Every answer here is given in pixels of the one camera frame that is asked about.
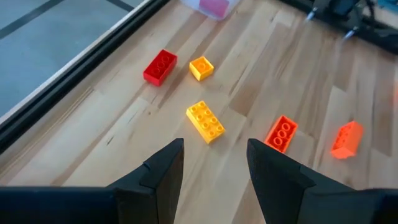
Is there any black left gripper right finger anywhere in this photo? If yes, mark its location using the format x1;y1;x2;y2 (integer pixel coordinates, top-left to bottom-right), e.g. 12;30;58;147
246;138;374;224

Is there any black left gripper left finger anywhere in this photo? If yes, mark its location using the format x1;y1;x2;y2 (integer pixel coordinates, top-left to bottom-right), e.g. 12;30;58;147
107;138;185;224

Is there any red-orange toy brick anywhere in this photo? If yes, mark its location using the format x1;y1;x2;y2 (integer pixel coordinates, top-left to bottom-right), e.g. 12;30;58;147
264;114;299;154

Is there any orange toy brick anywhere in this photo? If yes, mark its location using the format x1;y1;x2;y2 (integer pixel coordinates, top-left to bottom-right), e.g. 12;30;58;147
330;120;364;160

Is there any yellow toy brick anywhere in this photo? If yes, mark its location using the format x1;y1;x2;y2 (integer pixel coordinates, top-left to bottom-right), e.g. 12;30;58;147
185;100;226;145

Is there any red toy brick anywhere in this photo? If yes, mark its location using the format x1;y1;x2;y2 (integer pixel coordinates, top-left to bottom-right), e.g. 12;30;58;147
142;49;178;87
198;0;231;19

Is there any small yellow-orange toy brick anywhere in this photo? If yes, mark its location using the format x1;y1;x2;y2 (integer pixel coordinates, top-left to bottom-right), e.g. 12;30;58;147
188;55;215;82

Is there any silver metal peg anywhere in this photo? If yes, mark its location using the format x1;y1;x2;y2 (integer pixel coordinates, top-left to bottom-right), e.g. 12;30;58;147
306;6;318;22
343;26;358;40

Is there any clear plastic bin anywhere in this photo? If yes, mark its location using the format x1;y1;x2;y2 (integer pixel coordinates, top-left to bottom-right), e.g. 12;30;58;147
180;0;242;21

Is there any black aluminium table frame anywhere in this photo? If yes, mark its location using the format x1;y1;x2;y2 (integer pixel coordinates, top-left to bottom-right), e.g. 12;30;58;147
0;0;398;155

